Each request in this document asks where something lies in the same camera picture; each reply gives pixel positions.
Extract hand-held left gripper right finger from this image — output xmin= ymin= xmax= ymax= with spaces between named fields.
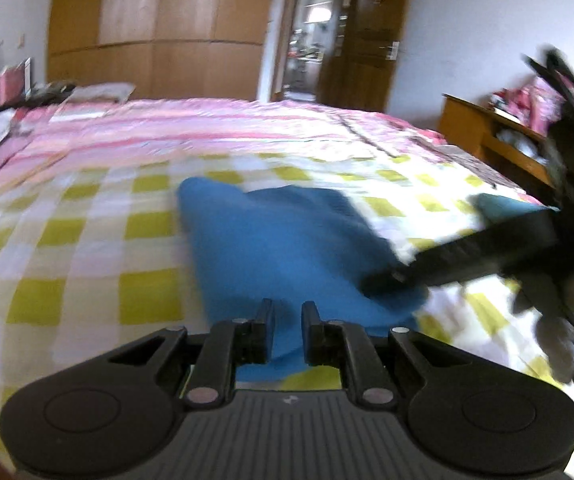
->
xmin=301 ymin=301 xmax=473 ymax=409

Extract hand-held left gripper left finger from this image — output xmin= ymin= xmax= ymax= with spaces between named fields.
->
xmin=108 ymin=299 xmax=276 ymax=409

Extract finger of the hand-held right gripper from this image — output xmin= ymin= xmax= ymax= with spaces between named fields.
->
xmin=361 ymin=207 xmax=565 ymax=297

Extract blue knit sweater yellow stripe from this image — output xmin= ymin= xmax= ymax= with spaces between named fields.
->
xmin=177 ymin=177 xmax=430 ymax=382

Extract person's right hand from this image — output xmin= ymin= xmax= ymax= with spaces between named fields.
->
xmin=537 ymin=258 xmax=574 ymax=385

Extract pink bags on table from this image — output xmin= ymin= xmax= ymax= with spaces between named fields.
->
xmin=487 ymin=76 xmax=574 ymax=137

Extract wooden side table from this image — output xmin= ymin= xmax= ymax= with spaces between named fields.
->
xmin=439 ymin=92 xmax=564 ymax=207

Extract yellow-green checkered blanket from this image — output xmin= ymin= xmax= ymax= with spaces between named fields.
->
xmin=0 ymin=152 xmax=574 ymax=480

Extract pink striped blanket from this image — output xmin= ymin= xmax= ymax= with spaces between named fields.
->
xmin=0 ymin=97 xmax=448 ymax=196

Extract brown wooden door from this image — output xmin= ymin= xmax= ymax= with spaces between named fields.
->
xmin=317 ymin=0 xmax=414 ymax=112

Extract open doorway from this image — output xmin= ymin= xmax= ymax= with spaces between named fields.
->
xmin=272 ymin=0 xmax=359 ymax=104

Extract white cloth bundle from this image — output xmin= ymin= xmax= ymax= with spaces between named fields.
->
xmin=66 ymin=82 xmax=136 ymax=105

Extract wooden wardrobe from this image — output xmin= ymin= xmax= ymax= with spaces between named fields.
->
xmin=47 ymin=0 xmax=279 ymax=104

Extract dark clutter on nightstand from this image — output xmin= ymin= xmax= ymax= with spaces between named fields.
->
xmin=26 ymin=81 xmax=76 ymax=102

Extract pink box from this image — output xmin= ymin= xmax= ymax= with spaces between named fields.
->
xmin=0 ymin=57 xmax=34 ymax=107

